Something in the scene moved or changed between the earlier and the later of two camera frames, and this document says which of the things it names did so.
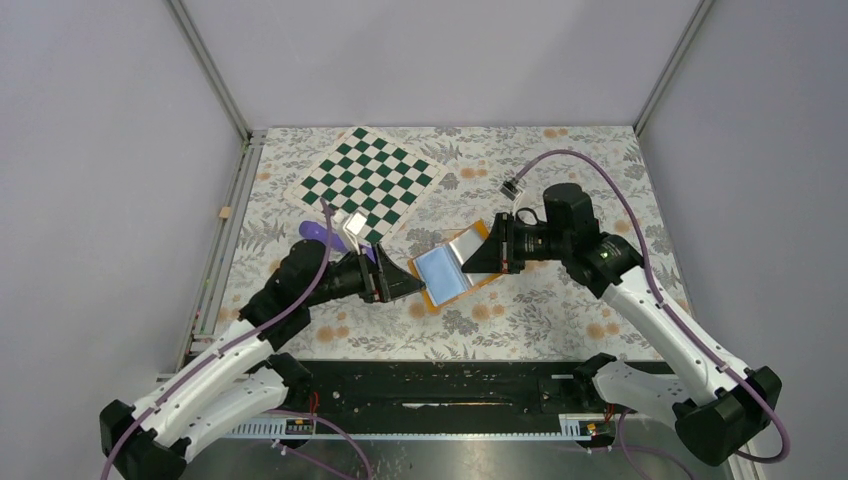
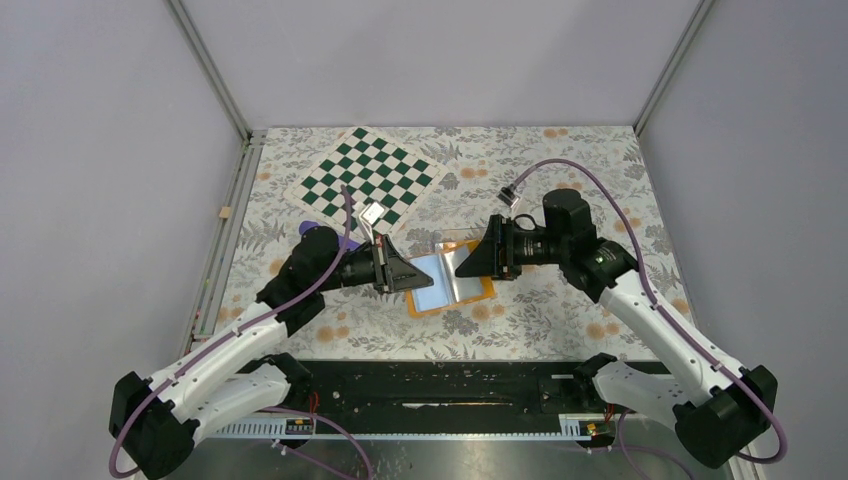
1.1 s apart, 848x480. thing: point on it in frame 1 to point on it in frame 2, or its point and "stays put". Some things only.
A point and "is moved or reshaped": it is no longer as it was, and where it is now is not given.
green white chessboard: (370, 172) stays put
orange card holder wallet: (440, 271) is moved or reshaped
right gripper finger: (492, 257) stays put
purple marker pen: (314, 230) stays put
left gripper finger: (396, 280) to (399, 261)
